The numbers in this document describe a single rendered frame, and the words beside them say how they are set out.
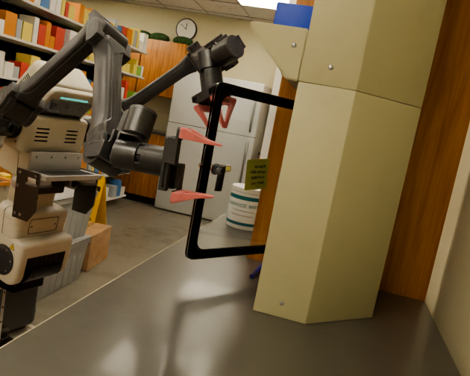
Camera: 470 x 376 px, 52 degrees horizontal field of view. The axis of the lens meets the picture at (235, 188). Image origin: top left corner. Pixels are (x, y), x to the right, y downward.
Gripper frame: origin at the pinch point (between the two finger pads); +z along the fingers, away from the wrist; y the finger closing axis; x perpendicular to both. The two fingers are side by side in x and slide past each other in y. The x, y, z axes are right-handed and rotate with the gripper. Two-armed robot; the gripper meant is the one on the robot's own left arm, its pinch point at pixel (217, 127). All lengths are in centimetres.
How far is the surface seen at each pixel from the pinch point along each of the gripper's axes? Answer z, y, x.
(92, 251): 6, 259, -86
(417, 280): 44, -20, -46
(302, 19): -19.4, -23.9, -8.9
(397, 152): 15.2, -36.4, -16.8
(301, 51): -4.4, -32.6, 5.0
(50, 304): 40, 220, -39
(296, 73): -0.5, -30.8, 5.1
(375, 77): 2.3, -40.6, -6.2
